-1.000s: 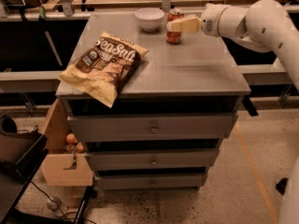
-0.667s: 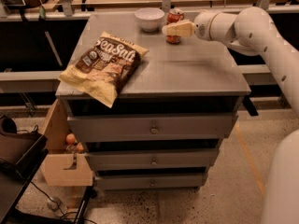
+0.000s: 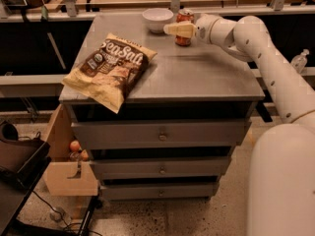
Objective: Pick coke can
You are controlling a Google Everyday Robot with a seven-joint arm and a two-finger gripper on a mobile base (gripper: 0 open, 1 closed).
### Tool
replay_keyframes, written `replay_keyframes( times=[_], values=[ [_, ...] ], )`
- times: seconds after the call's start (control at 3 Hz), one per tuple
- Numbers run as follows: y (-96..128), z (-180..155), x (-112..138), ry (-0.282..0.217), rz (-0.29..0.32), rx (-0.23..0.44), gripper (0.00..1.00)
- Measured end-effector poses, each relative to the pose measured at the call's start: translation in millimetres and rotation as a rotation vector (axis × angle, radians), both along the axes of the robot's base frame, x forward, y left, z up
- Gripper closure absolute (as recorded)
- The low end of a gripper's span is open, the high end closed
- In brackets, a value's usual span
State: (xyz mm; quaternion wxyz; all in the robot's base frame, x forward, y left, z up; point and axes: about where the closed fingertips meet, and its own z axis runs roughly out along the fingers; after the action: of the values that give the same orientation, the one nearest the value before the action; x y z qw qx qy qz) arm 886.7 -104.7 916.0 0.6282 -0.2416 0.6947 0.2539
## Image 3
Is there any clear plastic bottle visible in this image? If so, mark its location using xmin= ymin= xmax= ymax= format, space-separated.
xmin=290 ymin=49 xmax=309 ymax=74

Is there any black cart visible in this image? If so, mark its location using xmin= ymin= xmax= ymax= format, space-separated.
xmin=0 ymin=121 xmax=54 ymax=236

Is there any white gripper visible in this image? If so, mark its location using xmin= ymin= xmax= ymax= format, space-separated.
xmin=163 ymin=14 xmax=222 ymax=45

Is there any sea salt chips bag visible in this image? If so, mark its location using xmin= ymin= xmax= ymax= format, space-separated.
xmin=62 ymin=33 xmax=157 ymax=113

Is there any red coke can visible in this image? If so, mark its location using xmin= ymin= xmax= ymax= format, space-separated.
xmin=175 ymin=9 xmax=195 ymax=46

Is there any white bowl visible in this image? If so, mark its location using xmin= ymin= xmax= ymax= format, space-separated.
xmin=142 ymin=8 xmax=173 ymax=33

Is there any wooden side bin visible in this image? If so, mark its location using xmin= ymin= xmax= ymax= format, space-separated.
xmin=43 ymin=104 xmax=98 ymax=196

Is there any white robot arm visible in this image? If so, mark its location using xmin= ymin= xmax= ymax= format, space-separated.
xmin=163 ymin=14 xmax=315 ymax=236

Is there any orange fruit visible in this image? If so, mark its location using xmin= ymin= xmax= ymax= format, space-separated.
xmin=69 ymin=140 xmax=81 ymax=152

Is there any grey drawer cabinet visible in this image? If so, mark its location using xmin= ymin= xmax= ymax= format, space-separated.
xmin=60 ymin=14 xmax=264 ymax=200

